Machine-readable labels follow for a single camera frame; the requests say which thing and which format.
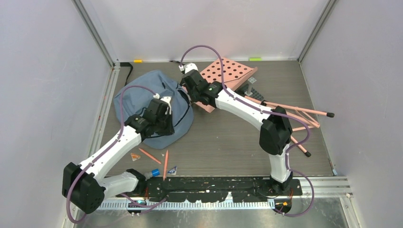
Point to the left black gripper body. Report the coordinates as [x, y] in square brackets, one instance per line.
[165, 125]

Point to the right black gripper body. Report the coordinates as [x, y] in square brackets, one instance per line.
[194, 95]

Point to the blue fabric backpack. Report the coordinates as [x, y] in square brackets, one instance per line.
[132, 98]

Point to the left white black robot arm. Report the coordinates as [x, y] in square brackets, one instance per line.
[86, 185]

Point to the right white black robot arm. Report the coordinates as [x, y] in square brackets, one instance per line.
[274, 128]

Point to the orange pencil short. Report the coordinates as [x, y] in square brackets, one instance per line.
[149, 155]

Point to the orange pencil long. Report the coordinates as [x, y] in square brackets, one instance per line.
[165, 165]

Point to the pink perforated music stand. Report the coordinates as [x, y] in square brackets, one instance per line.
[236, 74]

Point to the small orange white eraser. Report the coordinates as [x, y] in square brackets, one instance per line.
[135, 157]

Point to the blue grey glue stick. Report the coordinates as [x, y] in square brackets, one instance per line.
[151, 174]

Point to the dark grey lego plate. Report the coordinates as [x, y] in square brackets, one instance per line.
[247, 89]

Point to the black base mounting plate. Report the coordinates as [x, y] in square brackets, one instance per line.
[215, 189]

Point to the aluminium front rail frame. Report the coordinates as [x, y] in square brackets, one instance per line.
[86, 185]

